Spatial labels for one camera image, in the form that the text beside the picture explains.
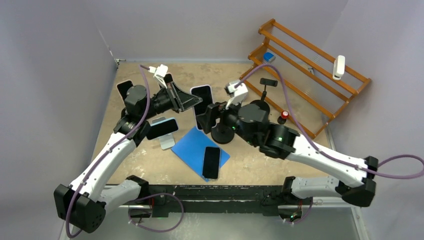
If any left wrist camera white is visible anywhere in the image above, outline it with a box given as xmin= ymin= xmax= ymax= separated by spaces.
xmin=148 ymin=64 xmax=169 ymax=89

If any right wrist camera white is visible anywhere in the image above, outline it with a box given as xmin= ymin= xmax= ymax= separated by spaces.
xmin=224 ymin=80 xmax=248 ymax=110

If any red black knob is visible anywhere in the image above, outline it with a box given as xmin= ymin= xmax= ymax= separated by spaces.
xmin=277 ymin=110 xmax=290 ymax=125

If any blue mat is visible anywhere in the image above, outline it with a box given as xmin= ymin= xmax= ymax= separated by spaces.
xmin=171 ymin=126 xmax=230 ymax=182

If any pink phone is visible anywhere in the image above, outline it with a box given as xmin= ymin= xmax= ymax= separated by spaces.
xmin=116 ymin=79 xmax=134 ymax=101
xmin=163 ymin=73 xmax=174 ymax=87

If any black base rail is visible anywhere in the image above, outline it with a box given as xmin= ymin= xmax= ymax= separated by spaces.
xmin=123 ymin=184 xmax=299 ymax=218

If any black round phone stand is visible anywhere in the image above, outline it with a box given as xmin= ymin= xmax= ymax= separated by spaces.
xmin=250 ymin=78 xmax=278 ymax=114
xmin=211 ymin=123 xmax=235 ymax=145

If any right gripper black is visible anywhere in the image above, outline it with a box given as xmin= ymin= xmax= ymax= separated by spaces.
xmin=196 ymin=95 xmax=258 ymax=147

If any far left pink phone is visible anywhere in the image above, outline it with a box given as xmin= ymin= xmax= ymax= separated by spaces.
xmin=116 ymin=79 xmax=134 ymax=101

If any light blue phone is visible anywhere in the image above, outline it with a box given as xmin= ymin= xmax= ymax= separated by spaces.
xmin=146 ymin=117 xmax=179 ymax=140

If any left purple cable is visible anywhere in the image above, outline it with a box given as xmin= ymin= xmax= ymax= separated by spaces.
xmin=65 ymin=64 xmax=185 ymax=239

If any silver phone stand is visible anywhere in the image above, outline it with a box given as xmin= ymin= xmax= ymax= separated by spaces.
xmin=151 ymin=116 xmax=175 ymax=150

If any white stapler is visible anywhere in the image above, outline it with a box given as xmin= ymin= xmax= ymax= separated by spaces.
xmin=332 ymin=55 xmax=346 ymax=81

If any orange wooden rack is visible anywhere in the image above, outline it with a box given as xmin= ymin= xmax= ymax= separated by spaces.
xmin=241 ymin=18 xmax=371 ymax=139

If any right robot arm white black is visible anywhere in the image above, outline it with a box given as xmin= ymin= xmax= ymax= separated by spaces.
xmin=196 ymin=102 xmax=378 ymax=207

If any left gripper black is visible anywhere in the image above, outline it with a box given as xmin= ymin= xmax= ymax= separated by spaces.
xmin=141 ymin=81 xmax=202 ymax=121

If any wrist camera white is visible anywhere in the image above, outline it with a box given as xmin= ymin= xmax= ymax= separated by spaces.
xmin=148 ymin=64 xmax=169 ymax=89
xmin=224 ymin=80 xmax=248 ymax=110

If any blue white eraser block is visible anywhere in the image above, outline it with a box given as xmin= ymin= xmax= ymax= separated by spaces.
xmin=262 ymin=52 xmax=276 ymax=64

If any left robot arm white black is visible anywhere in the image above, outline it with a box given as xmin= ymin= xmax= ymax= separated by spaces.
xmin=53 ymin=80 xmax=202 ymax=238

